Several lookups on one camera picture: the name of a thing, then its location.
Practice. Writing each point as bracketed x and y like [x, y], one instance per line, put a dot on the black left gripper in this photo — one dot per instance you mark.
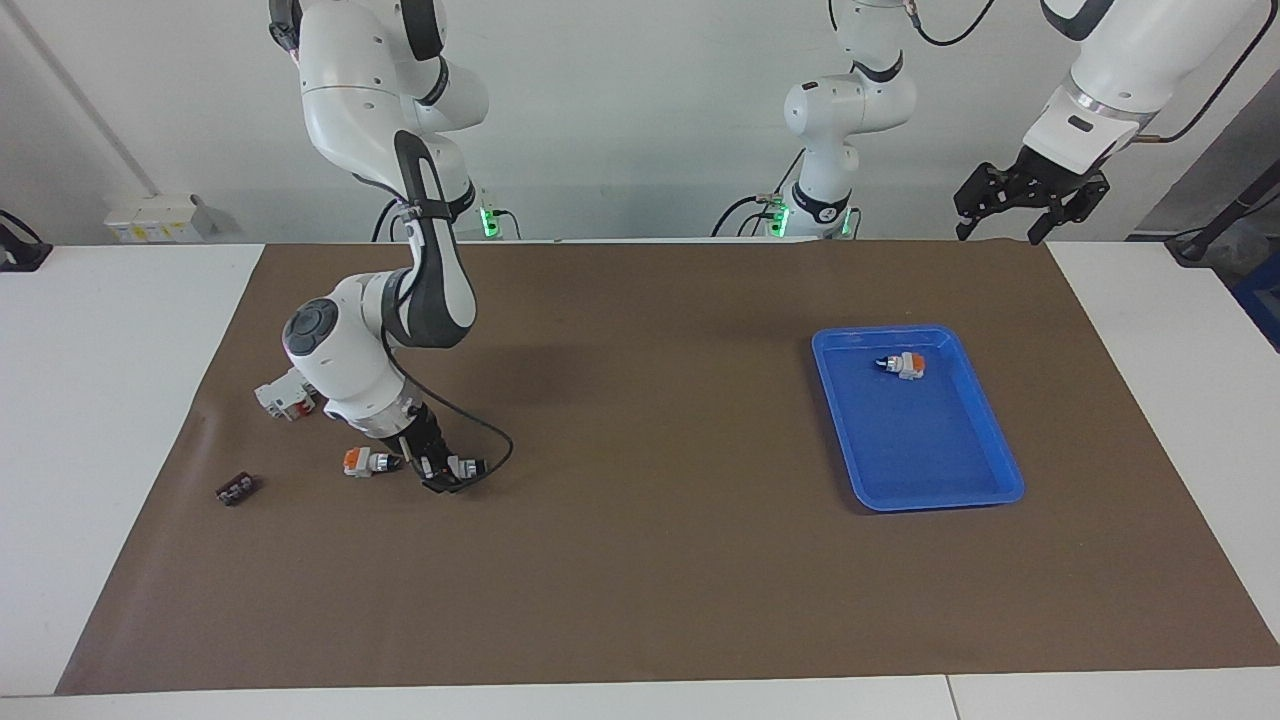
[1050, 175]

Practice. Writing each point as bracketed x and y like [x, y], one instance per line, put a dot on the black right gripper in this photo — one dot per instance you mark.
[412, 432]

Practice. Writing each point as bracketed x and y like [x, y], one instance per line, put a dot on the orange white rotary switch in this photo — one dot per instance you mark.
[908, 366]
[360, 461]
[465, 466]

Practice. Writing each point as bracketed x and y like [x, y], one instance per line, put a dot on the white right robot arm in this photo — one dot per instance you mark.
[350, 360]

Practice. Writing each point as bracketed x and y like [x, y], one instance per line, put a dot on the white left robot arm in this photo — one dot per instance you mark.
[1120, 70]

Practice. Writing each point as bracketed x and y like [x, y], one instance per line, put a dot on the white circuit breaker red lever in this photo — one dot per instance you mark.
[278, 398]

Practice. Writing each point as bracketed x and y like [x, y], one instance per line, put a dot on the small black cylindrical capacitor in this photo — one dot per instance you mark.
[237, 490]

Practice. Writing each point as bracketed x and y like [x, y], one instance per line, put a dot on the black stand pole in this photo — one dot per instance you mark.
[1225, 218]

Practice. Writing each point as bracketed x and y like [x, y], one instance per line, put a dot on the brown paper table mat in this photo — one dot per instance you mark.
[640, 560]

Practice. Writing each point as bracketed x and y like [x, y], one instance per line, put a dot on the blue plastic tray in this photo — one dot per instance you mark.
[930, 440]

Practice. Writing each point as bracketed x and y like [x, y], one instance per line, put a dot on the blue storage crate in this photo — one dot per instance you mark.
[1262, 310]

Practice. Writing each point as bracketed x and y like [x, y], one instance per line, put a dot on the white wall socket box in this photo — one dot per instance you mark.
[160, 218]

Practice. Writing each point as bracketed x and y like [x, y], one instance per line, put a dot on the black clamp mount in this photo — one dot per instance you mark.
[20, 255]

